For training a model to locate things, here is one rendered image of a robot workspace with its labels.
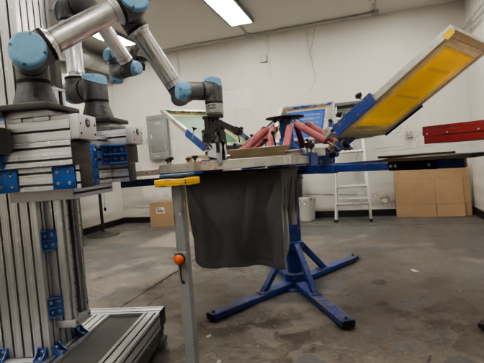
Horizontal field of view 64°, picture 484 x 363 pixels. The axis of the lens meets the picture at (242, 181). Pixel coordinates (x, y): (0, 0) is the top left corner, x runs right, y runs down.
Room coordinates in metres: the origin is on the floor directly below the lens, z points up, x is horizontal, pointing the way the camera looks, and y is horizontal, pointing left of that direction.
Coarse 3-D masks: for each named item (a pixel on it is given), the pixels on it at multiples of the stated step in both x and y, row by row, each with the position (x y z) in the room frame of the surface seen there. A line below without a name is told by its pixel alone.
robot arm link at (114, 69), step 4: (108, 64) 2.25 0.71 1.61; (112, 64) 2.23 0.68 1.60; (116, 64) 2.23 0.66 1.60; (112, 68) 2.23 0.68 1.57; (116, 68) 2.21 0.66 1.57; (112, 72) 2.23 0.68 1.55; (116, 72) 2.21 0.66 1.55; (112, 76) 2.23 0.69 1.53; (116, 76) 2.23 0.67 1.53; (120, 76) 2.22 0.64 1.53; (112, 80) 2.23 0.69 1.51; (116, 80) 2.23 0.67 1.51; (120, 80) 2.25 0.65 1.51
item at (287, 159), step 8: (224, 160) 1.60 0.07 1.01; (232, 160) 1.59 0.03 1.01; (240, 160) 1.58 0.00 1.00; (248, 160) 1.57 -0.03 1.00; (256, 160) 1.56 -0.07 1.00; (264, 160) 1.55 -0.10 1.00; (272, 160) 1.54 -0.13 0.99; (280, 160) 1.53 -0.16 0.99; (288, 160) 1.52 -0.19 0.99; (296, 160) 1.62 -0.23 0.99; (304, 160) 1.83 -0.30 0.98; (160, 168) 1.69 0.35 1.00; (168, 168) 1.68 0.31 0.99; (176, 168) 1.67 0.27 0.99; (184, 168) 1.66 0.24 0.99; (192, 168) 1.65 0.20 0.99; (200, 168) 1.63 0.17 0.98; (208, 168) 1.62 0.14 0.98; (216, 168) 1.61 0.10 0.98; (224, 168) 1.60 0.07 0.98; (232, 168) 1.59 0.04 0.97
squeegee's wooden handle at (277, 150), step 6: (228, 150) 2.21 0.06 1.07; (234, 150) 2.20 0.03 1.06; (240, 150) 2.19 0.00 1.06; (246, 150) 2.18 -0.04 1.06; (252, 150) 2.17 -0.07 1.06; (258, 150) 2.16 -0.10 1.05; (264, 150) 2.15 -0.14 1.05; (270, 150) 2.14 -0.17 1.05; (276, 150) 2.13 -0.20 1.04; (282, 150) 2.11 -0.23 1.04; (288, 150) 2.10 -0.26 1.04; (234, 156) 2.20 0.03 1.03; (240, 156) 2.19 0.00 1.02; (246, 156) 2.18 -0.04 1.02; (252, 156) 2.17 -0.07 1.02; (258, 156) 2.16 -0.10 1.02; (264, 156) 2.15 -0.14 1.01
